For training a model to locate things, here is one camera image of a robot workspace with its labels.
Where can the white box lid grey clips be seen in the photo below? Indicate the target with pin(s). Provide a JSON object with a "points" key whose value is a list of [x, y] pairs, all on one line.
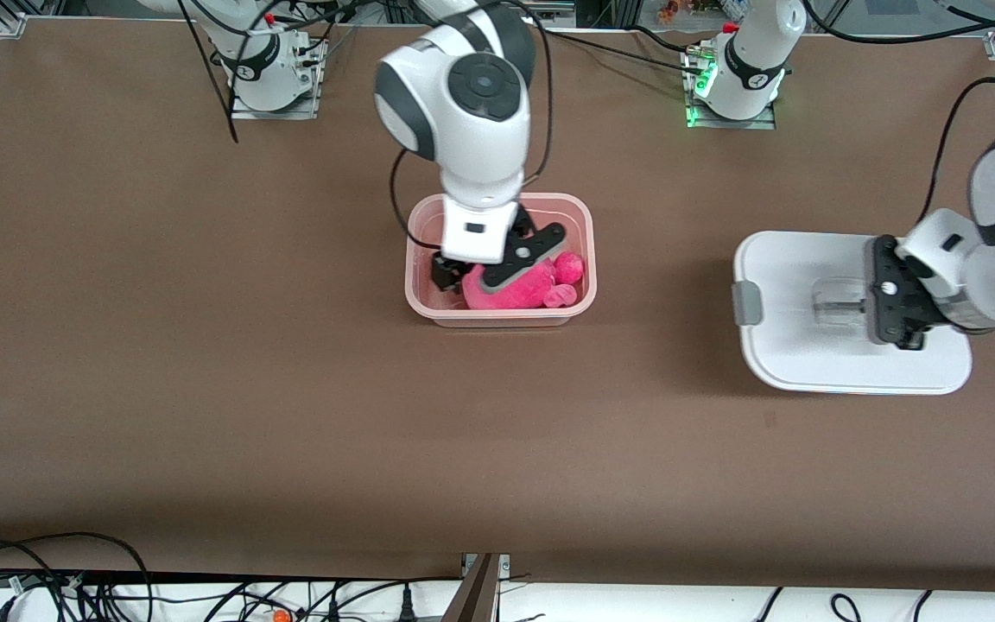
{"points": [[795, 363]]}

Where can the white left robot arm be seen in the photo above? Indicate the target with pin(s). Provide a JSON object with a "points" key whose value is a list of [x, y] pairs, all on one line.
{"points": [[990, 276]]}

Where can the grey metal rack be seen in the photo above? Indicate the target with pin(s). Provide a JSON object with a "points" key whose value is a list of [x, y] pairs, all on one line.
{"points": [[558, 9]]}

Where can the pink plush toy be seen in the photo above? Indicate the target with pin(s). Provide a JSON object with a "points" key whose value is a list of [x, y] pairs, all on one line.
{"points": [[519, 292]]}

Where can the aluminium profile with bracket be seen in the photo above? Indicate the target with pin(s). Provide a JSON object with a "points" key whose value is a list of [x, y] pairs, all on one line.
{"points": [[473, 596]]}

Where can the colourful small toys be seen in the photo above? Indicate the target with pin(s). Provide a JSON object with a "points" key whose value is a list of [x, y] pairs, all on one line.
{"points": [[670, 10]]}

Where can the translucent pink plastic box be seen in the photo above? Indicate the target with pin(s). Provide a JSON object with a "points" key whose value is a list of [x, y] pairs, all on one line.
{"points": [[573, 210]]}

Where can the black edge strip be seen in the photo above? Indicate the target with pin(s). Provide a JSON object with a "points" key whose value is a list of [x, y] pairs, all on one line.
{"points": [[204, 575]]}

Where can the black power plug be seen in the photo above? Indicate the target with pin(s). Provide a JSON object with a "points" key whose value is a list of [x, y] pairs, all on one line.
{"points": [[407, 609], [333, 612]]}

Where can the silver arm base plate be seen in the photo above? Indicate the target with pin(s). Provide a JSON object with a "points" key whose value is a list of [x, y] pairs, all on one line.
{"points": [[243, 112], [761, 123]]}

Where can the brown table cover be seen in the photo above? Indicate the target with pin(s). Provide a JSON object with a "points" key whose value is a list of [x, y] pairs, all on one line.
{"points": [[497, 449]]}

